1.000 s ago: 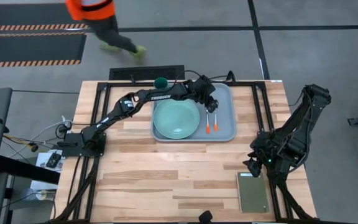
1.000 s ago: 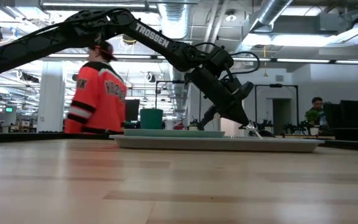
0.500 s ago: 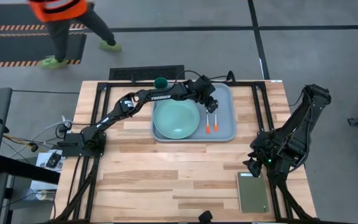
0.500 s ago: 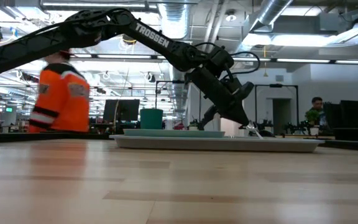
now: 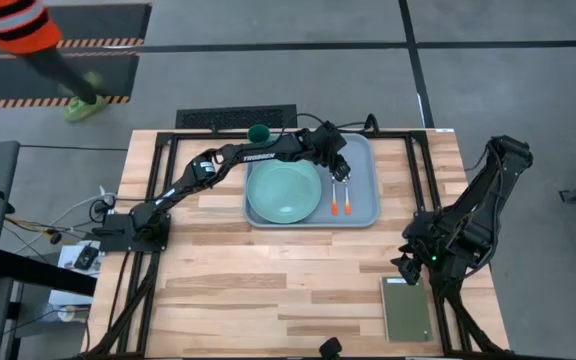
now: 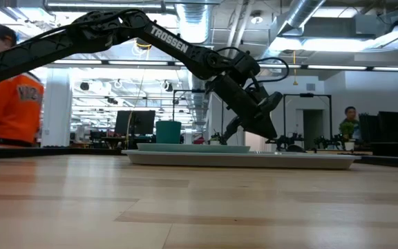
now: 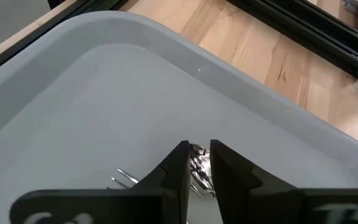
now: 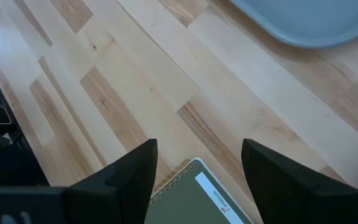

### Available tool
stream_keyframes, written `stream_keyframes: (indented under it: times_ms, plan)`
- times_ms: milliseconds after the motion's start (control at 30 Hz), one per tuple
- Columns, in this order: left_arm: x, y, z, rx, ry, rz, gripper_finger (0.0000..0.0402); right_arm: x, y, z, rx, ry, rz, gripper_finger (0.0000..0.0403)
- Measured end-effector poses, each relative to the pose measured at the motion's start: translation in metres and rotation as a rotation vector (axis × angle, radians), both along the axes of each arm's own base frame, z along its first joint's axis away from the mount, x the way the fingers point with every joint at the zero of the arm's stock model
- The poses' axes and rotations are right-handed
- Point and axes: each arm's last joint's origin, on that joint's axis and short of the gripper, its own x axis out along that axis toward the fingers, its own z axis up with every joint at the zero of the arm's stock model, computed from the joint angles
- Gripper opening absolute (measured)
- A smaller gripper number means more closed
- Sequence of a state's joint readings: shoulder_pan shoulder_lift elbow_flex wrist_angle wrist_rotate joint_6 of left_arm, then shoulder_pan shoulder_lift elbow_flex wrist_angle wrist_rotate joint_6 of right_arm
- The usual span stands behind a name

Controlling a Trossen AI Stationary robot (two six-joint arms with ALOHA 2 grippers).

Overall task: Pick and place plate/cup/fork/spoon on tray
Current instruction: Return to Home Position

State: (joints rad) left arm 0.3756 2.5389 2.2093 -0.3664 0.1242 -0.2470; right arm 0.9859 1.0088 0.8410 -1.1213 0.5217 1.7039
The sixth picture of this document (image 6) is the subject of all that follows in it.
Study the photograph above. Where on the teal cup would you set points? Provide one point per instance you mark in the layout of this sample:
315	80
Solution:
168	131

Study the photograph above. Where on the black background robot arm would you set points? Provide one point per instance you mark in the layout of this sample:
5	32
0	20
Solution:
229	130
283	141
333	141

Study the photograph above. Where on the silver ventilation duct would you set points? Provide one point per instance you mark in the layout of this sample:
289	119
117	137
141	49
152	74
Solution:
302	12
193	24

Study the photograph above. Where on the person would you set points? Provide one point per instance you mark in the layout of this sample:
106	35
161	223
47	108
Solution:
9	103
350	117

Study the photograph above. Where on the potted green plant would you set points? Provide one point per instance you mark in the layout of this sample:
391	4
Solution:
347	129

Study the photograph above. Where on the black computer monitor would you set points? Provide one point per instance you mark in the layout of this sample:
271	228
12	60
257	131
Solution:
135	122

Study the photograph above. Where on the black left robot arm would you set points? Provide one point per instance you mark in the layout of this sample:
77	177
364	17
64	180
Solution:
123	31

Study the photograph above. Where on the black metal frame stand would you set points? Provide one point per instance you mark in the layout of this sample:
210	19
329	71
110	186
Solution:
188	91
307	95

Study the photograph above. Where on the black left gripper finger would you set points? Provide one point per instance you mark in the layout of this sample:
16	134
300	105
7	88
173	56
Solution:
269	126
256	130

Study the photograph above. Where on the black cabinet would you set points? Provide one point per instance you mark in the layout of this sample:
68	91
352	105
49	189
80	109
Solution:
382	128

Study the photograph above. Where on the long ceiling light bar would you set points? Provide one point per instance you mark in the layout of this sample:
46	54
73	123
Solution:
340	67

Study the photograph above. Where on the grey rectangular tray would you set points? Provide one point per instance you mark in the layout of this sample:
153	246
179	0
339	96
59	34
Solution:
240	160

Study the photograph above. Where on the light green plate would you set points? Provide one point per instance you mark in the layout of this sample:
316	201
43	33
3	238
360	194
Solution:
193	148

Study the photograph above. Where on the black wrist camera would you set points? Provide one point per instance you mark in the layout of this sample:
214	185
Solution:
271	101

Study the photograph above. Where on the white building column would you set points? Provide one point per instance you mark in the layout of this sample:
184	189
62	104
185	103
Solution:
57	107

